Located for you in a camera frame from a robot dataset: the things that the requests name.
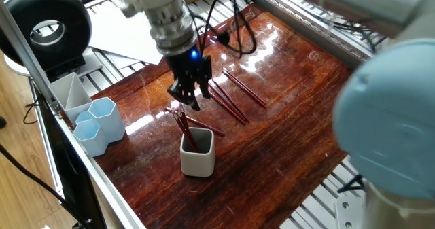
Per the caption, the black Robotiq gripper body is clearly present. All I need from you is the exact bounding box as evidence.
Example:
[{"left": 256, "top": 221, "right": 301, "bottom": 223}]
[{"left": 164, "top": 48, "right": 205, "bottom": 88}]

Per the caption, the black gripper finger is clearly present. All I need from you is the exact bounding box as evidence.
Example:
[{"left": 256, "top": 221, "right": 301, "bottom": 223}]
[
  {"left": 196, "top": 55, "right": 214, "bottom": 99},
  {"left": 167, "top": 80, "right": 202, "bottom": 112}
]

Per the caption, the white square ceramic pen holder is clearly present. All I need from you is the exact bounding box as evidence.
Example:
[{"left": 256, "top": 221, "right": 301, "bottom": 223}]
[{"left": 179, "top": 126, "right": 216, "bottom": 178}]

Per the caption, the light blue hexagonal pen holder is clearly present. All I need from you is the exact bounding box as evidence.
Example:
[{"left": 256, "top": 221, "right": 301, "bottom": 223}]
[{"left": 72, "top": 96, "right": 126, "bottom": 158}]

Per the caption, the white divided square pen holder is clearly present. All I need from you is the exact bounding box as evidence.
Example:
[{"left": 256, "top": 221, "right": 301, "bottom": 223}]
[{"left": 48, "top": 71, "right": 93, "bottom": 125}]

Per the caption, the silver wrist sensor flange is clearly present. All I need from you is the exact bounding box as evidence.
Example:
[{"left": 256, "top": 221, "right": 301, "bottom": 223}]
[{"left": 144, "top": 0, "right": 199, "bottom": 56}]

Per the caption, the white paper sheet stack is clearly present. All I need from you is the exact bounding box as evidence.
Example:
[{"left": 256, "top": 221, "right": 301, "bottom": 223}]
[{"left": 87, "top": 0, "right": 164, "bottom": 67}]

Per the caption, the red-brown wooden board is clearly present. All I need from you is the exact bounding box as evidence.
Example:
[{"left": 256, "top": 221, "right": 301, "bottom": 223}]
[{"left": 90, "top": 3, "right": 353, "bottom": 229}]

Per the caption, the black monitor panel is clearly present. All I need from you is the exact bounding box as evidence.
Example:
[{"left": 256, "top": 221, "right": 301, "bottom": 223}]
[{"left": 33, "top": 94, "right": 108, "bottom": 229}]

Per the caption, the black gripper cable with plug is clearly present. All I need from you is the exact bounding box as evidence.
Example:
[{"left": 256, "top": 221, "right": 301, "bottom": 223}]
[{"left": 188, "top": 0, "right": 258, "bottom": 59}]

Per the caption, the black cable pair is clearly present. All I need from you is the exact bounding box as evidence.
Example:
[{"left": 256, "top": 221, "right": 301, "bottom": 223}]
[{"left": 314, "top": 13, "right": 387, "bottom": 53}]

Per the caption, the black floor cable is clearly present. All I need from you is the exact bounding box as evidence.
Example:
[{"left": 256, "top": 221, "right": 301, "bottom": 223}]
[{"left": 0, "top": 143, "right": 88, "bottom": 229}]

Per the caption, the black ring-shaped lamp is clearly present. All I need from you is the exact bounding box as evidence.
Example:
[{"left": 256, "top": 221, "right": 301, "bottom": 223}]
[{"left": 0, "top": 0, "right": 103, "bottom": 84}]

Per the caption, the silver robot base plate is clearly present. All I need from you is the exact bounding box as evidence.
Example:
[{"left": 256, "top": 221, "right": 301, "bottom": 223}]
[{"left": 334, "top": 195, "right": 367, "bottom": 229}]

